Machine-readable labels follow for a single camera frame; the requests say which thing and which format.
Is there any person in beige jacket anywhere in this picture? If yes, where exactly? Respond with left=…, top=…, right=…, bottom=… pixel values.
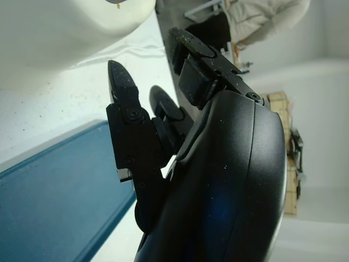
left=185, top=0, right=311, bottom=54

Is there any cream two-slot toaster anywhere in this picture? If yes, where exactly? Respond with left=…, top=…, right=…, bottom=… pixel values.
left=0, top=0, right=157, bottom=91

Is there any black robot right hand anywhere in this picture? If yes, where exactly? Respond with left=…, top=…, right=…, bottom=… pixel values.
left=105, top=26, right=290, bottom=262

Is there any blue plastic tray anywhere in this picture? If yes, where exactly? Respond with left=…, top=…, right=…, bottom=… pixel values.
left=0, top=119, right=137, bottom=262

